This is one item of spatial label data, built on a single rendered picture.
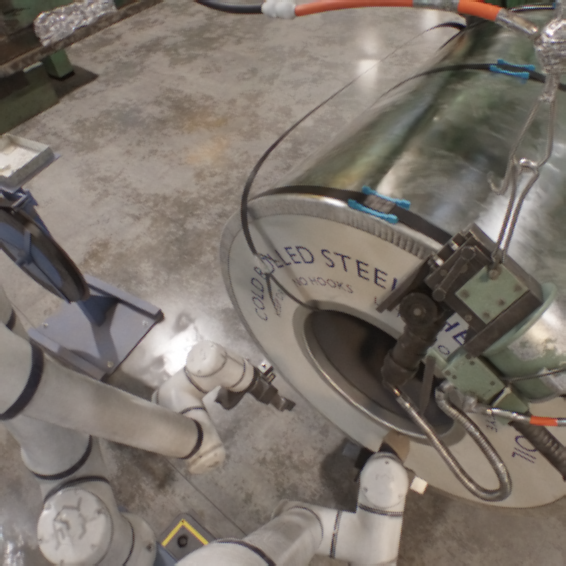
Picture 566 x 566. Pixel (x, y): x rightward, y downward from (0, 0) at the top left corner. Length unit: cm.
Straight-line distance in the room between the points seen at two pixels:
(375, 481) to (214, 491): 127
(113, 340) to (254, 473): 106
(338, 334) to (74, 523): 95
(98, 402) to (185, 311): 183
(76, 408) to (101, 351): 185
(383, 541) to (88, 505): 60
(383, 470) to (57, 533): 67
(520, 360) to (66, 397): 65
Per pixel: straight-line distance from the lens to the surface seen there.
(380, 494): 93
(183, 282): 275
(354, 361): 164
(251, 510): 207
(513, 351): 70
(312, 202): 99
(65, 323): 286
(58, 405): 77
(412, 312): 76
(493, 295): 70
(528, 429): 82
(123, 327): 267
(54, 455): 113
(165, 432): 94
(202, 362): 107
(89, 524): 113
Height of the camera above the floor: 197
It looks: 47 degrees down
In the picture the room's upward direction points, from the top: 10 degrees counter-clockwise
